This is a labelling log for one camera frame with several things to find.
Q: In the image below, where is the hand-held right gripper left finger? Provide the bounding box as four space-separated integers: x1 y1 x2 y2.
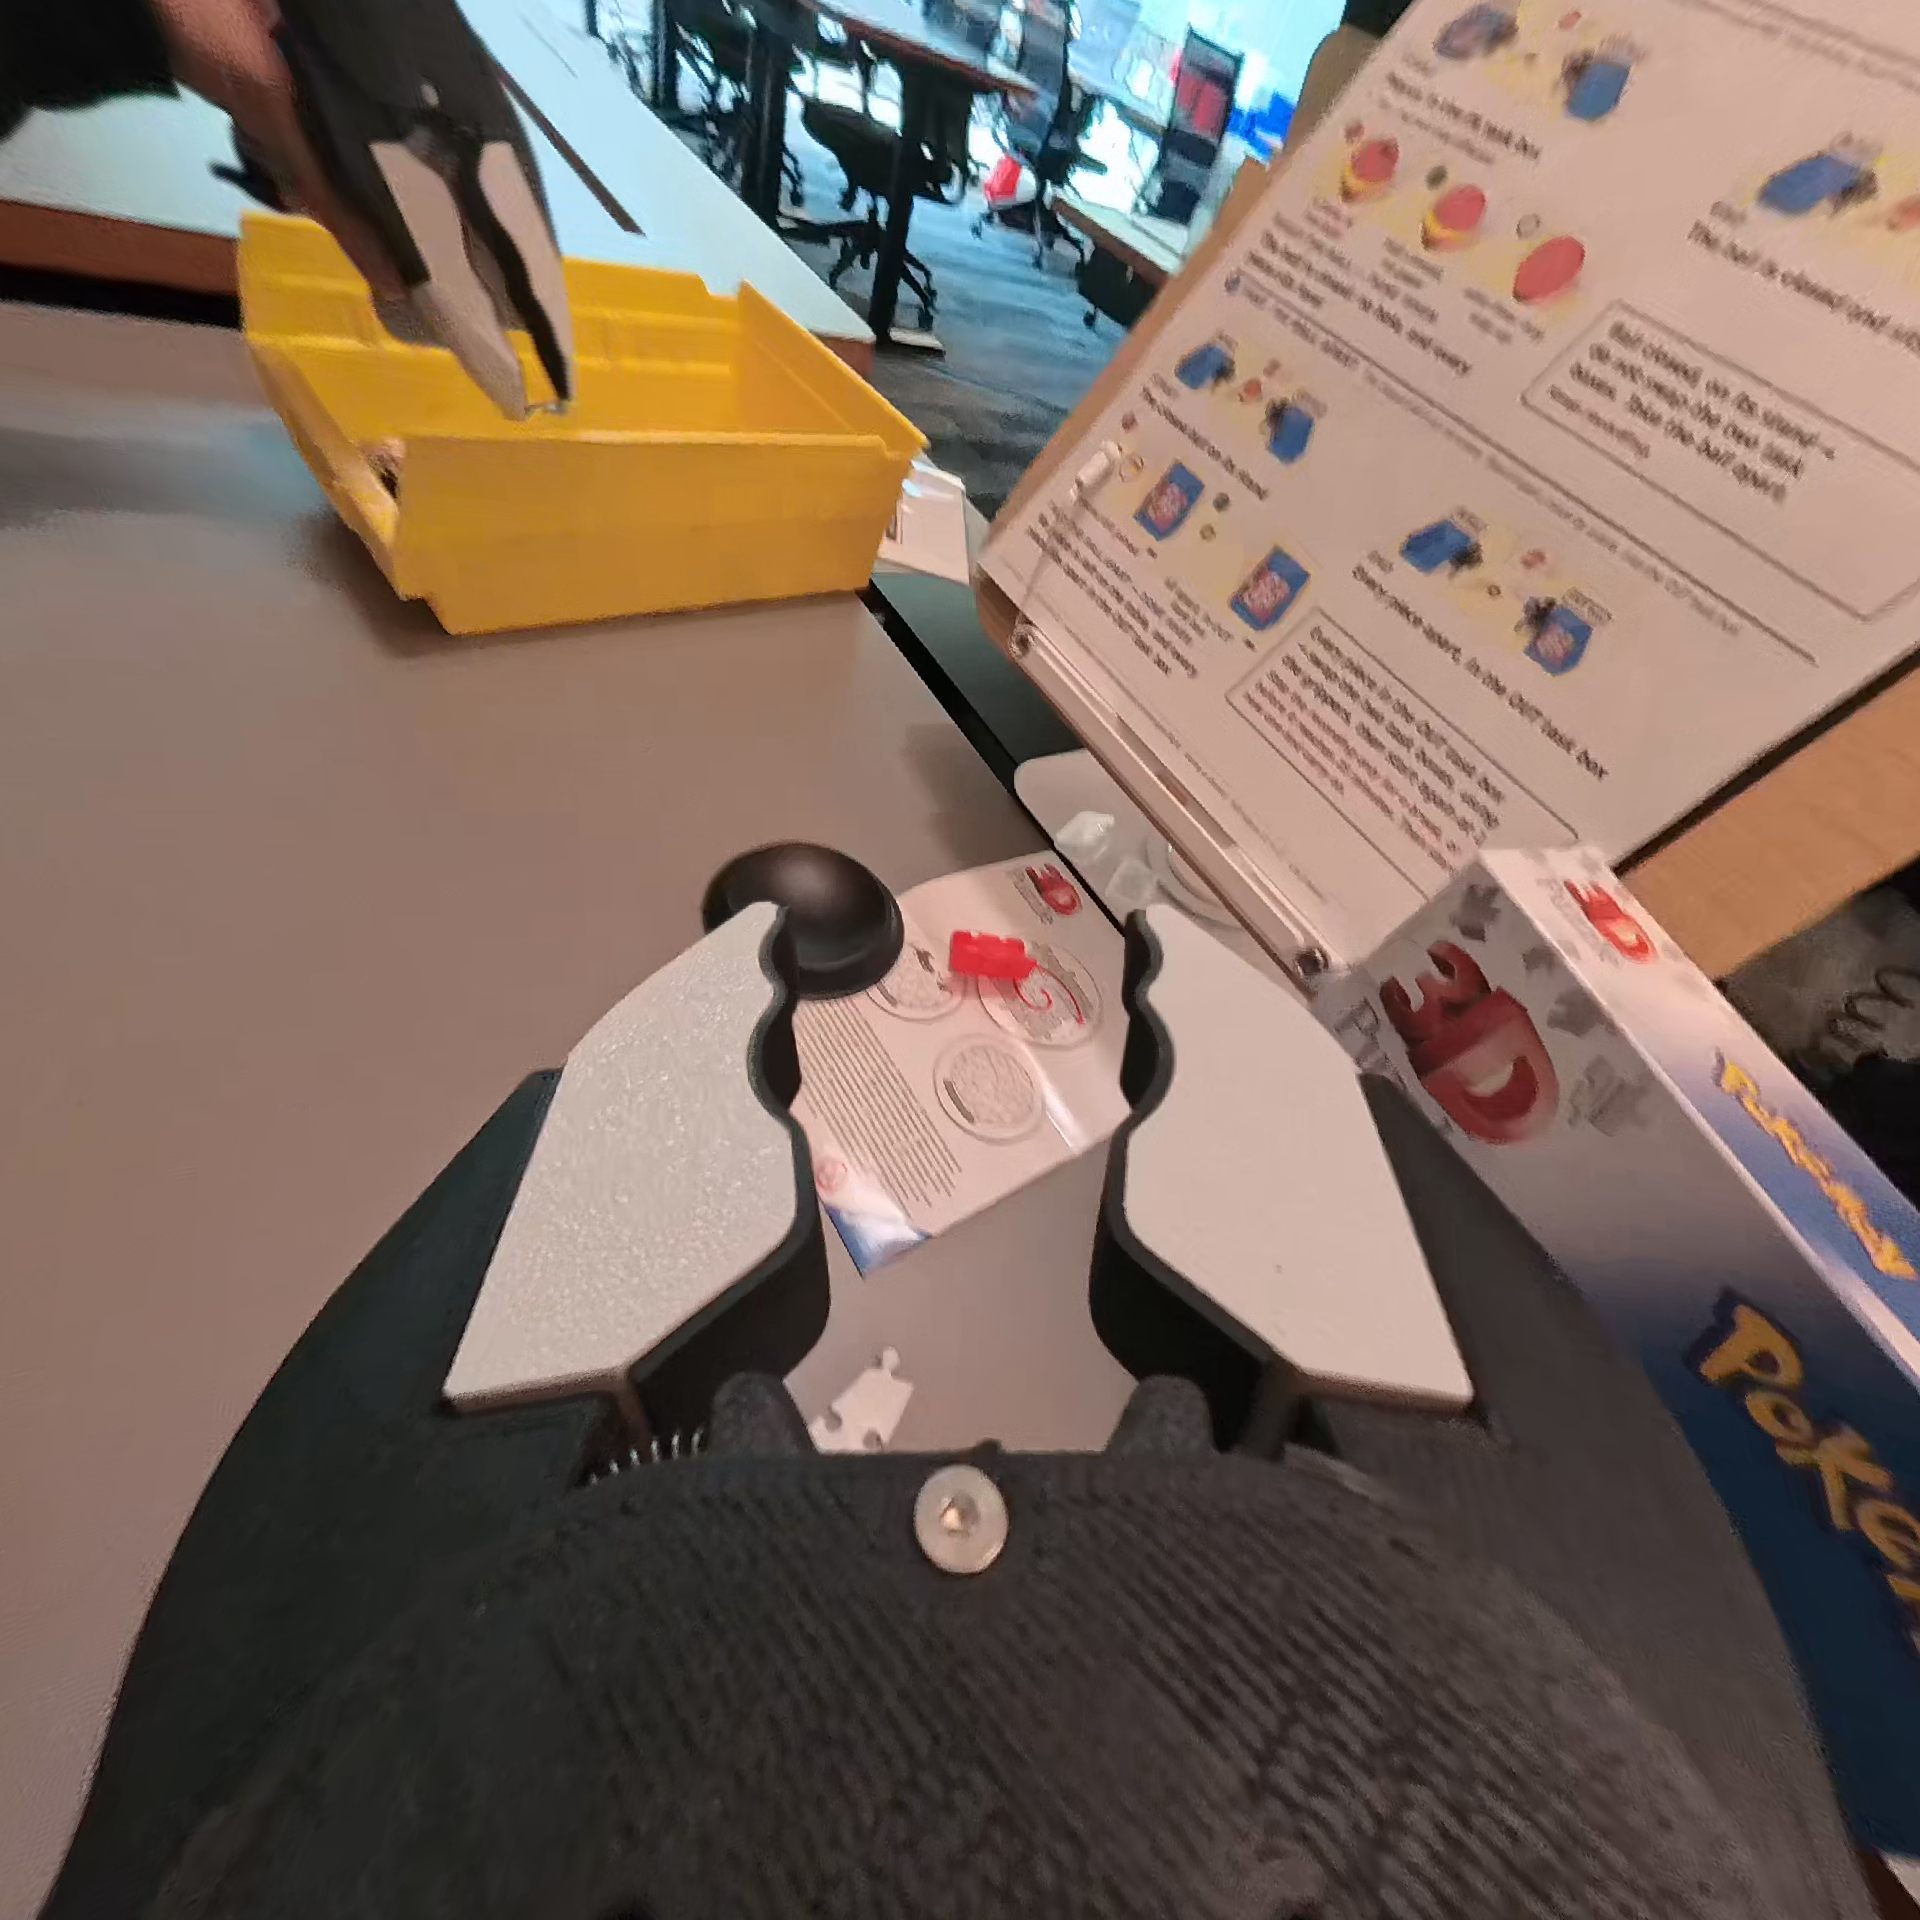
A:
446 900 835 1419

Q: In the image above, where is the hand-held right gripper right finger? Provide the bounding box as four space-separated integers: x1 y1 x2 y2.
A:
1091 902 1474 1419

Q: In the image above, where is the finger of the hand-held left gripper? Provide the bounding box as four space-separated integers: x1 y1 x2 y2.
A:
479 139 576 410
368 128 530 419

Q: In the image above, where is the yellow plastic bin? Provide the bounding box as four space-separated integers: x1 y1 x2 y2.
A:
239 212 928 635

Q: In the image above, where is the white-backed puzzle piece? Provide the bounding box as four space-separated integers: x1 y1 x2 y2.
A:
810 1346 915 1453

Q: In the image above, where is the person's left forearm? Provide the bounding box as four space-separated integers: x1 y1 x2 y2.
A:
0 0 174 139

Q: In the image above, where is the black dome ball stand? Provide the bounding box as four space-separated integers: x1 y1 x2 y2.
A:
701 843 906 1002

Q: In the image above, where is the blue white puzzle box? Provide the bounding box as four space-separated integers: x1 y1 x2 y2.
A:
1312 848 1920 1863

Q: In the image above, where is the person's left hand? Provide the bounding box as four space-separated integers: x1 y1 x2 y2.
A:
150 0 389 284

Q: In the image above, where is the grey neighbouring table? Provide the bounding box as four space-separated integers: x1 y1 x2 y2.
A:
0 0 887 362

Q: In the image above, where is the folded white leaflet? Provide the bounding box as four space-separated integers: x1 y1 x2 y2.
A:
786 855 1136 1277

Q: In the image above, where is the black office chair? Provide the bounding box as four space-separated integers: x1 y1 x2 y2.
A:
790 87 965 357

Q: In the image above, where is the clear plastic bag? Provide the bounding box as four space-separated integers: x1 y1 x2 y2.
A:
1014 750 1255 920

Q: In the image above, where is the long office desk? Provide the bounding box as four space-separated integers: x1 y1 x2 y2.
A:
810 0 1051 109

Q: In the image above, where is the white paper sheet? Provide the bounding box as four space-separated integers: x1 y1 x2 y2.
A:
874 458 978 588

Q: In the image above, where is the brown document holder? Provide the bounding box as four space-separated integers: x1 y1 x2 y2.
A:
972 0 1920 986

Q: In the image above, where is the printed instruction sheet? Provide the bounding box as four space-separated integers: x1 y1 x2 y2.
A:
983 0 1920 875

